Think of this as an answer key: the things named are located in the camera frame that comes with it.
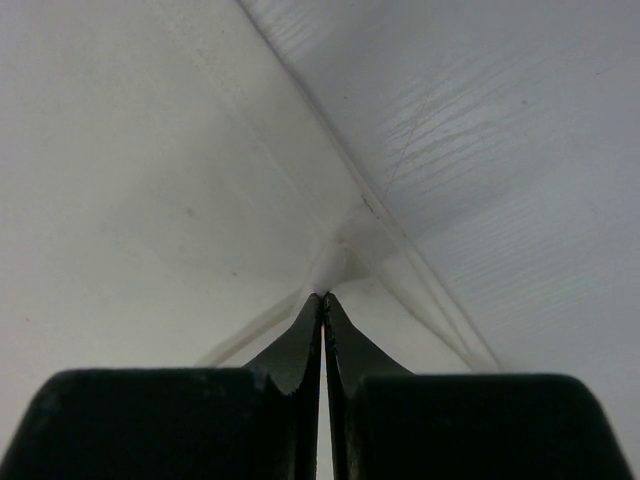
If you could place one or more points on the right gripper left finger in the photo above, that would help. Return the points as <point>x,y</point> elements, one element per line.
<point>257,421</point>

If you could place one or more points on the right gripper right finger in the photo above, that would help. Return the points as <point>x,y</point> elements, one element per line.
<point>389,423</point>

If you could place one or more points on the cream white t shirt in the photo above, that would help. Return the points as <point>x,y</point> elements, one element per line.
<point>167,190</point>

